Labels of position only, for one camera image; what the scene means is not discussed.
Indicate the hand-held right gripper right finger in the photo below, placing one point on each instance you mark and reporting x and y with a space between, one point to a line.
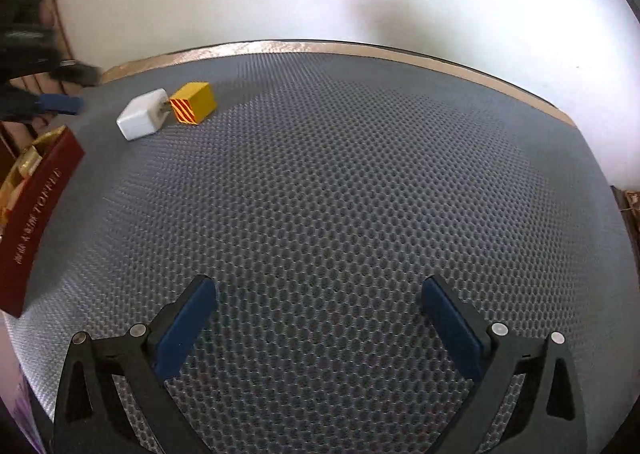
450 329

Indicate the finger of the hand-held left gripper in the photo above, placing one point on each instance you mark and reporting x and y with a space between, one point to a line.
62 104
77 74

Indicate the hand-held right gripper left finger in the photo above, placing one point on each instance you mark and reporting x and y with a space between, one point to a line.
185 334

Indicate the white charger plug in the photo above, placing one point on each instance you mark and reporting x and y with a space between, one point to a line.
140 116

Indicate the dark red tin box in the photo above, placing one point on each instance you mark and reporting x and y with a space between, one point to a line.
40 224

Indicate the yellow cube striped face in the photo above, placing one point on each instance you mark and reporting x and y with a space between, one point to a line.
200 98

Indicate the grey mesh mat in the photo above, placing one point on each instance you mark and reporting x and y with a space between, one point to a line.
350 209

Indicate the brown textured object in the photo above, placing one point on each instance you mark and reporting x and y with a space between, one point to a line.
629 209

